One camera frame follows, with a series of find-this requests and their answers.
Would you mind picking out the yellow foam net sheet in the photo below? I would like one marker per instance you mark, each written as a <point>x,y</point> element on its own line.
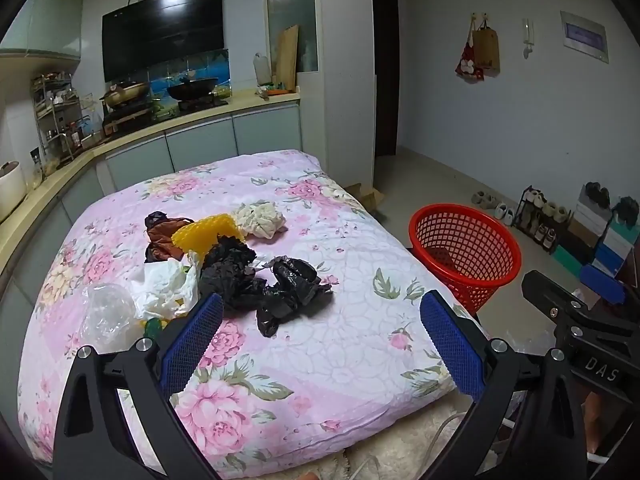
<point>202,235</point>

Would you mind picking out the wooden cutting board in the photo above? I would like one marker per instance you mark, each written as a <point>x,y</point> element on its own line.
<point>286,69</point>

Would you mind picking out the white rice cooker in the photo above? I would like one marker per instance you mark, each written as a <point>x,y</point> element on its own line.
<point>12,188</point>

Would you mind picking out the black range hood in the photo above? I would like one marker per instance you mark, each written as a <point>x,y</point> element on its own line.
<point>152,32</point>

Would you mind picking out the red plastic mesh basket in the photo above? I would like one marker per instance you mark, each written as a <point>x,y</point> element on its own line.
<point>470,252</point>

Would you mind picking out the red hanging ornament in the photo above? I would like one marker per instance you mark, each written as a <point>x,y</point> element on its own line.
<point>467,68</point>

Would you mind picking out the white intercom phone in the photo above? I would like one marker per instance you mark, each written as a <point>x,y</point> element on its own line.
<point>528,37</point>

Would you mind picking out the cardboard box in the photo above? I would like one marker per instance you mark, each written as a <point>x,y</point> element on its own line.
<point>369,198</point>

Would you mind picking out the golden pan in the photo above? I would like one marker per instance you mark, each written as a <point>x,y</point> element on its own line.
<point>118,95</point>

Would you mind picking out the black shoe rack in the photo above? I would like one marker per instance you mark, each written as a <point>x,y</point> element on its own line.
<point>542,220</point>

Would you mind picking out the brown and black bag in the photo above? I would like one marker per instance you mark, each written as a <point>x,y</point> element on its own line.
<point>160,228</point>

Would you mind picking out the white plastic bag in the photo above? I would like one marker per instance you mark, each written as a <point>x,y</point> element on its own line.
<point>166,289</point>

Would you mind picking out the brown hanging paper bag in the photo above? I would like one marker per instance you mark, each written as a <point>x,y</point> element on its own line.
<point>486,50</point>

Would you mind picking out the grey wall panel box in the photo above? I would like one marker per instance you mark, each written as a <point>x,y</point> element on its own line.
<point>584,36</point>

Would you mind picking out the cream cloth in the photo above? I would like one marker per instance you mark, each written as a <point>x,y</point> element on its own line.
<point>261,219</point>

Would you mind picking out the black wok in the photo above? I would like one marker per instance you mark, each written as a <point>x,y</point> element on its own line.
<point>192,89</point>

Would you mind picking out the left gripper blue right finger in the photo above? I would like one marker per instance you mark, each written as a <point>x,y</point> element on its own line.
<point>445,329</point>

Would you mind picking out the metal spice rack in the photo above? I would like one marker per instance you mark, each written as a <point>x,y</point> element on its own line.
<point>60,116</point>

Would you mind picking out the white plastic jug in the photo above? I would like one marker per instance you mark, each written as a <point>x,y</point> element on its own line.
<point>262,69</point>

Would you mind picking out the clear plastic bag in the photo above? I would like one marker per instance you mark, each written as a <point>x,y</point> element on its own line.
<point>110,323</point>

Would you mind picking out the stacked shoe boxes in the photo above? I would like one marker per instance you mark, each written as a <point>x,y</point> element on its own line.
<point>599,244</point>

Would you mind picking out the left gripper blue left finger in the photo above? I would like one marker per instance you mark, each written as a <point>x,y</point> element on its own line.
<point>184,342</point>

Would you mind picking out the black plastic bag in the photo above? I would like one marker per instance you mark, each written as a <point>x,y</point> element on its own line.
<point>228,272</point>
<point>297,286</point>

